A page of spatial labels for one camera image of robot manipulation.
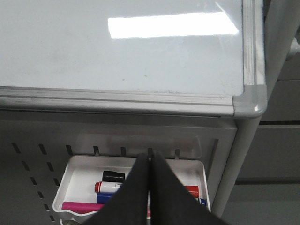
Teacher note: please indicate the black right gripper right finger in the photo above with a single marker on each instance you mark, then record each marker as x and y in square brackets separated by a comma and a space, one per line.
[170, 201]

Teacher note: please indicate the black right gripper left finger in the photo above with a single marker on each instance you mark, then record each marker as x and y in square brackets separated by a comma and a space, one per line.
[128, 206]

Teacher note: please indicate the blue marker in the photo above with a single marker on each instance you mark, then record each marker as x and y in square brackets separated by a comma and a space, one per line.
[104, 197]

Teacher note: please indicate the white marker with red cap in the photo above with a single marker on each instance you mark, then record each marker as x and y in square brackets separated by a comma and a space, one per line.
[107, 187]

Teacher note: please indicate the white plastic marker tray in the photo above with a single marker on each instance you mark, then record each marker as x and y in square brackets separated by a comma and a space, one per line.
[82, 172]

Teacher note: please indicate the pink marker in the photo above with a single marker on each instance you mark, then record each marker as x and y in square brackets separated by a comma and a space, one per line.
[82, 207]

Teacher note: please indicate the grey perforated metal panel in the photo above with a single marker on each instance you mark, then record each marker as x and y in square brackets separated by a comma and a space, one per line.
[36, 146]

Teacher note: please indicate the white whiteboard with aluminium frame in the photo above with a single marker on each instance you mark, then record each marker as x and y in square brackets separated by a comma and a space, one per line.
[176, 57]

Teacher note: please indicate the grey stand post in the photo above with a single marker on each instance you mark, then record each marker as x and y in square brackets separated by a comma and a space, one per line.
[267, 41]

